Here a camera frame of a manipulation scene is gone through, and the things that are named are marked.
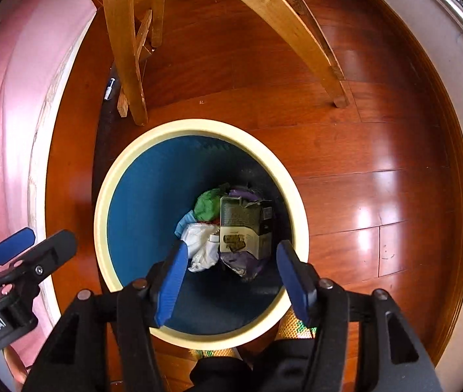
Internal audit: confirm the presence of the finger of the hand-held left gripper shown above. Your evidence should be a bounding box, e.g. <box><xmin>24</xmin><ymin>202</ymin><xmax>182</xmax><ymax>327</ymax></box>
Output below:
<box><xmin>0</xmin><ymin>230</ymin><xmax>78</xmax><ymax>300</ymax></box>
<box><xmin>0</xmin><ymin>228</ymin><xmax>36</xmax><ymax>282</ymax></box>

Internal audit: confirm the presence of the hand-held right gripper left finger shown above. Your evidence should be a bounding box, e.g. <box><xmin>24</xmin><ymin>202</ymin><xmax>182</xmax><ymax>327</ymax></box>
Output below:
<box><xmin>23</xmin><ymin>240</ymin><xmax>189</xmax><ymax>392</ymax></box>

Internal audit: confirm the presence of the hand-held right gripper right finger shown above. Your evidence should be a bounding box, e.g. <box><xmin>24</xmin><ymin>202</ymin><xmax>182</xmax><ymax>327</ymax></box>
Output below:
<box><xmin>276</xmin><ymin>240</ymin><xmax>444</xmax><ymax>392</ymax></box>

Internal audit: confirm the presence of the white bag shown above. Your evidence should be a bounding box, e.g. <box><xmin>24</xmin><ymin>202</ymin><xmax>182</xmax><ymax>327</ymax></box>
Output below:
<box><xmin>180</xmin><ymin>222</ymin><xmax>221</xmax><ymax>273</ymax></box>

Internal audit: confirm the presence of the blue face mask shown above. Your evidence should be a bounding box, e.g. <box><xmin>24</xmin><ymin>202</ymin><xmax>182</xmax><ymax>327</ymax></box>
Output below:
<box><xmin>174</xmin><ymin>209</ymin><xmax>197</xmax><ymax>237</ymax></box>

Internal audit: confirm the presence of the round blue trash bin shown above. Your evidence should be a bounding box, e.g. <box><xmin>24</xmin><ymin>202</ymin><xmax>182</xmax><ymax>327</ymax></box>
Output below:
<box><xmin>94</xmin><ymin>119</ymin><xmax>310</xmax><ymax>349</ymax></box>

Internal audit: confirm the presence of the dark green carton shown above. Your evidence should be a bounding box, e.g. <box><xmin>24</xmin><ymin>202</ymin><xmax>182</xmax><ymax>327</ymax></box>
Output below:
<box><xmin>219</xmin><ymin>196</ymin><xmax>274</xmax><ymax>260</ymax></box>

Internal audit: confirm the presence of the green paper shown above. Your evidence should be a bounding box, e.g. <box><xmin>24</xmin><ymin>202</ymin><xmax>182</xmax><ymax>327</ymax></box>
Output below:
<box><xmin>194</xmin><ymin>188</ymin><xmax>225</xmax><ymax>222</ymax></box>

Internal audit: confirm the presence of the person's right knit slipper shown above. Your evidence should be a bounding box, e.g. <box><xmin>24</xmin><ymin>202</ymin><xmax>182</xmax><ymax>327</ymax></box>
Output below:
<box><xmin>274</xmin><ymin>308</ymin><xmax>318</xmax><ymax>340</ymax></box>

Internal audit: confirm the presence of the person's knit slipper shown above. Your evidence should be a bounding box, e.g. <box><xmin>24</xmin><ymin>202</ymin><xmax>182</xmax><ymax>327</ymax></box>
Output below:
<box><xmin>274</xmin><ymin>308</ymin><xmax>318</xmax><ymax>340</ymax></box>
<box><xmin>191</xmin><ymin>347</ymin><xmax>240</xmax><ymax>362</ymax></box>

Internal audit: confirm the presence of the person's right leg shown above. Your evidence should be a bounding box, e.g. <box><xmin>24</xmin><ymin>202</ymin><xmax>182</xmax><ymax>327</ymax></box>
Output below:
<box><xmin>252</xmin><ymin>337</ymin><xmax>318</xmax><ymax>392</ymax></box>

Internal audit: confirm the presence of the person's leg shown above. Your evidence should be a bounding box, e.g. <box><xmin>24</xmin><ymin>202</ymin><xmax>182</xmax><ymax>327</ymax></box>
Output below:
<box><xmin>252</xmin><ymin>337</ymin><xmax>318</xmax><ymax>392</ymax></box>
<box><xmin>191</xmin><ymin>357</ymin><xmax>252</xmax><ymax>392</ymax></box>

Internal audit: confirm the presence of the person's left knit slipper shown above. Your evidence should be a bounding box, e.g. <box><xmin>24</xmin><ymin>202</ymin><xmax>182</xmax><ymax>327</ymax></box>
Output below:
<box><xmin>191</xmin><ymin>347</ymin><xmax>240</xmax><ymax>362</ymax></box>

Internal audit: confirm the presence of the person's left leg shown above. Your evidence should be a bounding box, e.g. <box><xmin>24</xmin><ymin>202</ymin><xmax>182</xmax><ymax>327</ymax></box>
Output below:
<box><xmin>191</xmin><ymin>357</ymin><xmax>252</xmax><ymax>392</ymax></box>

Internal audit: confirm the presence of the pink bed sheet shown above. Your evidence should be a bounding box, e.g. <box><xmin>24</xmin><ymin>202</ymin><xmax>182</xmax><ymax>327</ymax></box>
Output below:
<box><xmin>0</xmin><ymin>0</ymin><xmax>102</xmax><ymax>376</ymax></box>

